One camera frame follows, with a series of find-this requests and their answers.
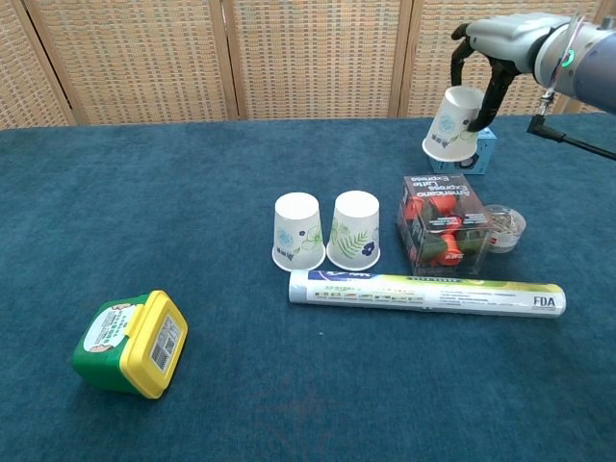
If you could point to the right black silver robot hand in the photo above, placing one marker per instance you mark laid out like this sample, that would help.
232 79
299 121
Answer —
510 38

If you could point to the white paper cup flower print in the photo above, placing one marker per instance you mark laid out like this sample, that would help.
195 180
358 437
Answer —
447 130
298 216

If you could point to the woven folding screen panel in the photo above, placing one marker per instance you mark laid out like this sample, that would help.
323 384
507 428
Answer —
317 58
144 62
428 58
24 72

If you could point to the light blue cardboard box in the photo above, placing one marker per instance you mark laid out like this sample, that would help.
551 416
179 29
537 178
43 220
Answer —
487 154

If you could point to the clear round paperclip container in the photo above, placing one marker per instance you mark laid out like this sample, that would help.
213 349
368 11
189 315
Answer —
507 231

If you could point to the clear coffee capsule box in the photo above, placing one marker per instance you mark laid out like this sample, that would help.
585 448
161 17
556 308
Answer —
443 226

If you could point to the white paper cup fern print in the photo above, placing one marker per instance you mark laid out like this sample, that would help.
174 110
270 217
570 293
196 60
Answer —
356 216

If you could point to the white green wrapped roll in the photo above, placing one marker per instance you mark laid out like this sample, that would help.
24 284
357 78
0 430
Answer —
385 293

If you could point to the blue carpet table mat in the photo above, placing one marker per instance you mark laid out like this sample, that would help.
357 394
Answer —
240 385

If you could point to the green box with yellow lid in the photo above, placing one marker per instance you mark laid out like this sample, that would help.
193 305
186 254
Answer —
120 346

